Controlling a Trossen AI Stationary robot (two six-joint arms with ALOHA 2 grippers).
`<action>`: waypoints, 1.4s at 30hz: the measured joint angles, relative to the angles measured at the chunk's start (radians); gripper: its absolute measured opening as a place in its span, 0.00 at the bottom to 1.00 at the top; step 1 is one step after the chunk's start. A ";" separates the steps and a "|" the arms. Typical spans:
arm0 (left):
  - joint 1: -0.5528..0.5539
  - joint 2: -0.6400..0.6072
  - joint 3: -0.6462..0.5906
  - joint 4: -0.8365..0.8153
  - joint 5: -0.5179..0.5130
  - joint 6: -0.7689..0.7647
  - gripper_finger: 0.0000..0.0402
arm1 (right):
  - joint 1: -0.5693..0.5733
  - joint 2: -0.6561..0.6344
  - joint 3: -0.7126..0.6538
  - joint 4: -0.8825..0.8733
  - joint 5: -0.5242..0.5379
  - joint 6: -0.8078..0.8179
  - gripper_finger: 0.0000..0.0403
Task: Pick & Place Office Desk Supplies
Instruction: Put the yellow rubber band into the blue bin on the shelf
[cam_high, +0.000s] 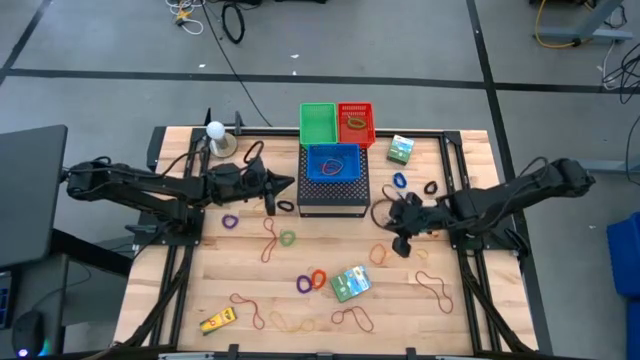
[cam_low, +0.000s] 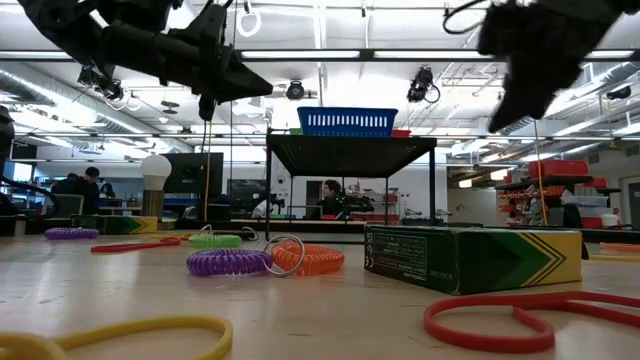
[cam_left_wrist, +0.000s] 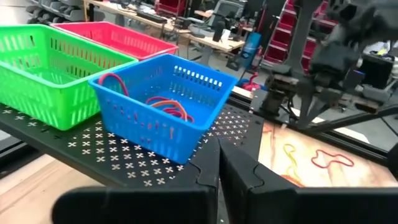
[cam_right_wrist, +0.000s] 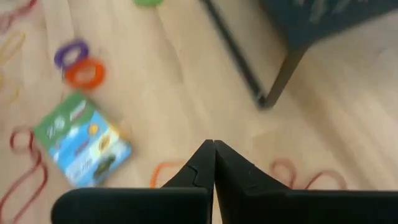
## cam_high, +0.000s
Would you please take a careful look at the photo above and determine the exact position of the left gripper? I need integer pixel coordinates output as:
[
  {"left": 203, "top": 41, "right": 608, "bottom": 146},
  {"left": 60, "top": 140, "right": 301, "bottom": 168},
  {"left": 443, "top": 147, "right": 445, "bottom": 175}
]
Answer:
[{"left": 206, "top": 157, "right": 297, "bottom": 218}]

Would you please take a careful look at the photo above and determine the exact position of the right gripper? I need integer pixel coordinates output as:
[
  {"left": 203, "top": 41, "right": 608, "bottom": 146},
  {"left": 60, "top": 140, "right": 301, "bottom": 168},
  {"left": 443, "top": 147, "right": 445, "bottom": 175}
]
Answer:
[{"left": 391, "top": 191, "right": 452, "bottom": 260}]

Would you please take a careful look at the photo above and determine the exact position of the long red rubber band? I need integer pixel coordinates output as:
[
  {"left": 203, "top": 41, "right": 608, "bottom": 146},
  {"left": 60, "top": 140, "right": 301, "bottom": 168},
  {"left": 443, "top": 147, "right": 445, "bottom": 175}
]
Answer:
[{"left": 259, "top": 216, "right": 280, "bottom": 265}]

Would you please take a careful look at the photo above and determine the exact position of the orange rubber band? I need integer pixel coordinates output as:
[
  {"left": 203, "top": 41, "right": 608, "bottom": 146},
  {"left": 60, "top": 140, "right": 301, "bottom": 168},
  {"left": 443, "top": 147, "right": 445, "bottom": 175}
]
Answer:
[{"left": 368, "top": 242, "right": 389, "bottom": 267}]

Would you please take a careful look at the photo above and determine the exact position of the green blue crayon box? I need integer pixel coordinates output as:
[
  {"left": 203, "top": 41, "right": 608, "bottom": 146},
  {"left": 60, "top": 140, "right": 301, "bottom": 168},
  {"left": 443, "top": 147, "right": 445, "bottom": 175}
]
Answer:
[
  {"left": 386, "top": 134, "right": 416, "bottom": 167},
  {"left": 329, "top": 264, "right": 374, "bottom": 304}
]

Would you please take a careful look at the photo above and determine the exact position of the green plastic basket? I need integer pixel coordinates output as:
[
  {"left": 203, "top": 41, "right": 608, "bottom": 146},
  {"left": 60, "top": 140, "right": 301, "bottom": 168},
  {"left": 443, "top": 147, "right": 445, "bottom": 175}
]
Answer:
[{"left": 298, "top": 102, "right": 339, "bottom": 147}]

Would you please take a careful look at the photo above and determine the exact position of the blue plastic basket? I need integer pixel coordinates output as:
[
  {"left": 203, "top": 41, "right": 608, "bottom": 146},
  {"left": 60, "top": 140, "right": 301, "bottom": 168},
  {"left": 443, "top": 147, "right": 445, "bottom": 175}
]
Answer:
[{"left": 305, "top": 143, "right": 363, "bottom": 184}]

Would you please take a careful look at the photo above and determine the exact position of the red plastic basket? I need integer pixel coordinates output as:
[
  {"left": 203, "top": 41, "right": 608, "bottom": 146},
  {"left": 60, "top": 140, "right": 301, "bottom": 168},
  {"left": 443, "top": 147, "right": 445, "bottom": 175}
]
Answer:
[{"left": 337, "top": 102, "right": 377, "bottom": 150}]

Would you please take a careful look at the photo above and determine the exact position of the black side desk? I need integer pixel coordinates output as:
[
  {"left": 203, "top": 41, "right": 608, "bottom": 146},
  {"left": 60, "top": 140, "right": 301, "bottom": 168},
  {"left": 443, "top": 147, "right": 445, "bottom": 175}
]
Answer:
[{"left": 0, "top": 227, "right": 134, "bottom": 360}]

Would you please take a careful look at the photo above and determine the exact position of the large dark desk monitor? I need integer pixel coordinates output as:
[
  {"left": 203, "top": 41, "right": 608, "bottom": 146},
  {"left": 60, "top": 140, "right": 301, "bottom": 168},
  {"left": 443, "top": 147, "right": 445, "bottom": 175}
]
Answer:
[{"left": 0, "top": 124, "right": 69, "bottom": 270}]

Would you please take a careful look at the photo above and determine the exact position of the grey desk leg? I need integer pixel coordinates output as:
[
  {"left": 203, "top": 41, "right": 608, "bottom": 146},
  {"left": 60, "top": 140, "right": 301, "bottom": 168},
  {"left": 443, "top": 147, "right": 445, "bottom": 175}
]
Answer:
[{"left": 537, "top": 0, "right": 634, "bottom": 44}]

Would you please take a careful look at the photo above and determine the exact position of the black perforated metal stand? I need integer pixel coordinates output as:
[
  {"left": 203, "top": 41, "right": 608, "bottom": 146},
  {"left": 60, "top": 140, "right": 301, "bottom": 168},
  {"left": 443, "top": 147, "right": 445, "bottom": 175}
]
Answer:
[{"left": 296, "top": 144, "right": 372, "bottom": 219}]

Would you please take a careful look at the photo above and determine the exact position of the dark red rubber band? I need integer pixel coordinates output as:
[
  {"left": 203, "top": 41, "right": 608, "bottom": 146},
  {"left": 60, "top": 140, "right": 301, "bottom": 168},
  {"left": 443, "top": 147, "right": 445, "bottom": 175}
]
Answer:
[{"left": 414, "top": 270, "right": 455, "bottom": 316}]

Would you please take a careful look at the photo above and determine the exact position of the white bulb brass lamp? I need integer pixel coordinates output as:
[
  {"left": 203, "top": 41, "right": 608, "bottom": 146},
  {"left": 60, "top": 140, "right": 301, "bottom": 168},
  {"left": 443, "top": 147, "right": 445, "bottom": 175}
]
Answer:
[{"left": 205, "top": 121, "right": 239, "bottom": 159}]

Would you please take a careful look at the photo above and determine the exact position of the yellow crayon box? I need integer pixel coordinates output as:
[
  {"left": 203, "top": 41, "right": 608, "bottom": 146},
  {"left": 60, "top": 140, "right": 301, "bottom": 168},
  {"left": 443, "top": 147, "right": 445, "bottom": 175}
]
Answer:
[{"left": 199, "top": 306, "right": 238, "bottom": 336}]

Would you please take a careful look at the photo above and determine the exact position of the blue storage bin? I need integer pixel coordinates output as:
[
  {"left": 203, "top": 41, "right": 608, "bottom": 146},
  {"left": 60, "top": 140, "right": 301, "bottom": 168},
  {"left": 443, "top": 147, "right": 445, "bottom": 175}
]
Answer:
[
  {"left": 606, "top": 211, "right": 640, "bottom": 300},
  {"left": 626, "top": 299, "right": 640, "bottom": 360}
]

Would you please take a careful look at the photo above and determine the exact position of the black computer mouse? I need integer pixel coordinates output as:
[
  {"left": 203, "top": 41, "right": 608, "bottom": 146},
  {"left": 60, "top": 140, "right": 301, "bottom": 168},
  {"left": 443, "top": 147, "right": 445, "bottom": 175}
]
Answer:
[{"left": 10, "top": 309, "right": 46, "bottom": 359}]

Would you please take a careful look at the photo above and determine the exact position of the black keyboard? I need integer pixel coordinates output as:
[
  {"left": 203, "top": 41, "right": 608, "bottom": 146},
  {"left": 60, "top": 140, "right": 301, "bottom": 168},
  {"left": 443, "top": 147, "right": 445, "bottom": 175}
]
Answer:
[{"left": 0, "top": 271, "right": 13, "bottom": 331}]

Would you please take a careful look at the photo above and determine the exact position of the long black floor cable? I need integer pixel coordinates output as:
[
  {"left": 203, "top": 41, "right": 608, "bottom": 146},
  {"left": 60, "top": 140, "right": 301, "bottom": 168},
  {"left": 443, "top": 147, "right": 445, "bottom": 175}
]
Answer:
[{"left": 199, "top": 0, "right": 274, "bottom": 129}]

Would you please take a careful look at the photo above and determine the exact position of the coiled black floor cable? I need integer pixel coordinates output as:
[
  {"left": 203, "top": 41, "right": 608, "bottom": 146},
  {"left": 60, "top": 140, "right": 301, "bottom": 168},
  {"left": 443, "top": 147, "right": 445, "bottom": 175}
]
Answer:
[{"left": 221, "top": 1, "right": 246, "bottom": 45}]

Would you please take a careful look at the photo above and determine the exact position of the white floor cable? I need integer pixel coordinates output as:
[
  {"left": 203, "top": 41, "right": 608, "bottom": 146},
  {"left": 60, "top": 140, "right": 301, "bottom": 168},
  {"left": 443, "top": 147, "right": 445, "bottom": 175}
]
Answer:
[{"left": 164, "top": 0, "right": 205, "bottom": 36}]

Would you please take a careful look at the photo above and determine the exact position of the yellow floor cable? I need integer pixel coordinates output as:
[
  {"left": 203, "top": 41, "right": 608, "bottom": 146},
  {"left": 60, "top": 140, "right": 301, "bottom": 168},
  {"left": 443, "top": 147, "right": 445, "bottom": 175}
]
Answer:
[{"left": 533, "top": 0, "right": 581, "bottom": 50}]

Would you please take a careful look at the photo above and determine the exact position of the black cable bundle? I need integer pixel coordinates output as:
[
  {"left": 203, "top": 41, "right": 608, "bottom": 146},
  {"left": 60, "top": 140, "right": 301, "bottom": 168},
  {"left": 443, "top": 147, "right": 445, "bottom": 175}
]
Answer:
[{"left": 602, "top": 39, "right": 640, "bottom": 104}]

